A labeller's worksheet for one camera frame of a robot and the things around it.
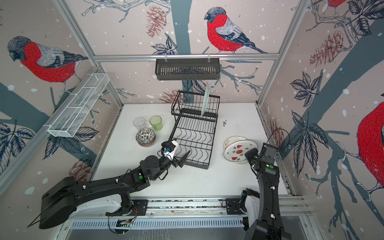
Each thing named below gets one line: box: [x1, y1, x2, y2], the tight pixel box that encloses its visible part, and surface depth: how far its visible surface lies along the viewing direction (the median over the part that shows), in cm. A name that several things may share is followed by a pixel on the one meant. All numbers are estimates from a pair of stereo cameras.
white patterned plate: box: [223, 140, 258, 162], surface depth 91 cm
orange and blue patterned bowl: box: [137, 140, 156, 148], surface depth 94 cm
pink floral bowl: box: [135, 128, 156, 148], surface depth 97 cm
